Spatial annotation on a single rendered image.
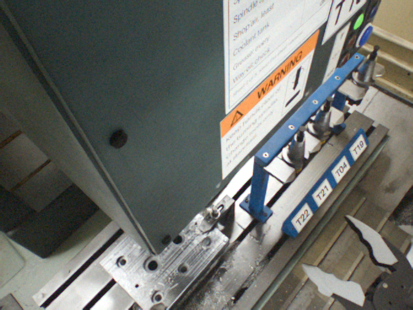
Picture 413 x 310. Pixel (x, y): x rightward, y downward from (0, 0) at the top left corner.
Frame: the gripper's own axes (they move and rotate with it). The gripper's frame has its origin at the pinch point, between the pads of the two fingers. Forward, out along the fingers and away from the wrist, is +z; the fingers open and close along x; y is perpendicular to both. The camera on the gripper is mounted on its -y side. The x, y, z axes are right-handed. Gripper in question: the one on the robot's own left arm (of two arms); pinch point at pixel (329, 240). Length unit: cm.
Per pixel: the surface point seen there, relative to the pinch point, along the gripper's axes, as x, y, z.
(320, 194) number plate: 32, 51, 13
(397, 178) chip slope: 68, 71, 0
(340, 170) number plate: 43, 51, 14
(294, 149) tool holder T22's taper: 19.8, 18.5, 19.7
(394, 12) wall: 90, 27, 34
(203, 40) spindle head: -11.1, -37.0, 11.8
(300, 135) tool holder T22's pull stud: 21.0, 14.1, 19.8
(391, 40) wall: 89, 36, 30
